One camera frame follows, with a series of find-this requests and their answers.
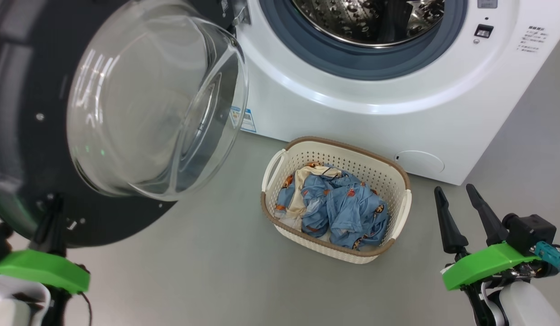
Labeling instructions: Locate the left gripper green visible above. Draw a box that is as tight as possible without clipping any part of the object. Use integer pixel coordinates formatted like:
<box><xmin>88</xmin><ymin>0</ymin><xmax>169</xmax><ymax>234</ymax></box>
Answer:
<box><xmin>0</xmin><ymin>195</ymin><xmax>90</xmax><ymax>294</ymax></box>

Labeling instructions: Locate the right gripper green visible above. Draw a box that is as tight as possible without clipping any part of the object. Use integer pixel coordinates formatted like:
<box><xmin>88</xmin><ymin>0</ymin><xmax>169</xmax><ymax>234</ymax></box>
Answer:
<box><xmin>435</xmin><ymin>184</ymin><xmax>541</xmax><ymax>326</ymax></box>

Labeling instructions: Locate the black round glass washer door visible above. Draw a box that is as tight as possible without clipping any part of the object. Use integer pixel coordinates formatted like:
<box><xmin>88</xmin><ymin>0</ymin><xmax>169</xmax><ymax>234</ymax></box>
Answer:
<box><xmin>0</xmin><ymin>0</ymin><xmax>249</xmax><ymax>249</ymax></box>

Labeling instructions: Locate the blue patterned garment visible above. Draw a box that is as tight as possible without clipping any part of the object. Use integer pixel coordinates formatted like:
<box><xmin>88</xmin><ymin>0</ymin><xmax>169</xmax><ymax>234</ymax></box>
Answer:
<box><xmin>276</xmin><ymin>170</ymin><xmax>389</xmax><ymax>250</ymax></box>

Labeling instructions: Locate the cream patterned garment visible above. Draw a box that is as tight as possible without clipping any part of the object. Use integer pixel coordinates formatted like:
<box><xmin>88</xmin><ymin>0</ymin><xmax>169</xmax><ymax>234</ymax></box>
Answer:
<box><xmin>287</xmin><ymin>165</ymin><xmax>343</xmax><ymax>218</ymax></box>

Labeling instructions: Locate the white front-load washing machine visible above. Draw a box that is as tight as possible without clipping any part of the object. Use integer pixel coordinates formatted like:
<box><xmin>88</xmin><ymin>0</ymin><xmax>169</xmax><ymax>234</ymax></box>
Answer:
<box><xmin>221</xmin><ymin>0</ymin><xmax>560</xmax><ymax>186</ymax></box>

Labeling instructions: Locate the stainless steel washing machine drum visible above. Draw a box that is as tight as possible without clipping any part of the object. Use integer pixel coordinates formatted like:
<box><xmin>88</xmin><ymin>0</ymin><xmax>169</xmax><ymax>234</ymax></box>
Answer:
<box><xmin>291</xmin><ymin>0</ymin><xmax>445</xmax><ymax>48</ymax></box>

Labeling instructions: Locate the grey rubber door gasket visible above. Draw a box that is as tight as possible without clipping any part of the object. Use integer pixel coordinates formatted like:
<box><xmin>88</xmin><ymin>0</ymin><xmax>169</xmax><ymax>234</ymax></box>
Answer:
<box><xmin>258</xmin><ymin>0</ymin><xmax>468</xmax><ymax>81</ymax></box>

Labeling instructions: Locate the metal door hinge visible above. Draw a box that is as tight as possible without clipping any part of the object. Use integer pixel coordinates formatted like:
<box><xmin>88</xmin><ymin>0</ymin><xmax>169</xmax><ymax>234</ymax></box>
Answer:
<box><xmin>232</xmin><ymin>0</ymin><xmax>252</xmax><ymax>26</ymax></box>

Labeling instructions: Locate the round white filter cover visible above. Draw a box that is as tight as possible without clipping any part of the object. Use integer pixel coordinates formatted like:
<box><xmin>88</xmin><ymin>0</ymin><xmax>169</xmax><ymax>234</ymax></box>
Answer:
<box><xmin>394</xmin><ymin>150</ymin><xmax>445</xmax><ymax>174</ymax></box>

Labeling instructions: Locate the cream plastic laundry basket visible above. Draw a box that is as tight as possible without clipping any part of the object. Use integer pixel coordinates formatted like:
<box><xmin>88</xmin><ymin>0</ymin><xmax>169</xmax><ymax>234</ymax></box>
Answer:
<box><xmin>261</xmin><ymin>137</ymin><xmax>412</xmax><ymax>264</ymax></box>

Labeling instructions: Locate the printed text notice label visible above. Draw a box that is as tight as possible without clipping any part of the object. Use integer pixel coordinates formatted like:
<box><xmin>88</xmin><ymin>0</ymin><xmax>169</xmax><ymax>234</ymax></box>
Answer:
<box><xmin>517</xmin><ymin>26</ymin><xmax>546</xmax><ymax>54</ymax></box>

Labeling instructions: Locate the blue energy label sticker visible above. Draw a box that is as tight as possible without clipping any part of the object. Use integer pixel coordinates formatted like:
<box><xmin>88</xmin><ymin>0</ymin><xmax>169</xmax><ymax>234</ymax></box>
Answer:
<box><xmin>229</xmin><ymin>106</ymin><xmax>257</xmax><ymax>133</ymax></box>

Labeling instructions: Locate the thin black left gripper cable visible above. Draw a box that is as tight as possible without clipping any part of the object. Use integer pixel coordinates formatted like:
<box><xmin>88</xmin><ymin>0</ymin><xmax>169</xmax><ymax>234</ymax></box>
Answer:
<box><xmin>78</xmin><ymin>292</ymin><xmax>93</xmax><ymax>326</ymax></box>

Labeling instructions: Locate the teal camera cable connector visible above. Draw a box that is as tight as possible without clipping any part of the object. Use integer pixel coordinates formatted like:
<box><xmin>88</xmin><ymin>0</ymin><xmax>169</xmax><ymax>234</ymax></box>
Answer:
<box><xmin>535</xmin><ymin>241</ymin><xmax>560</xmax><ymax>277</ymax></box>

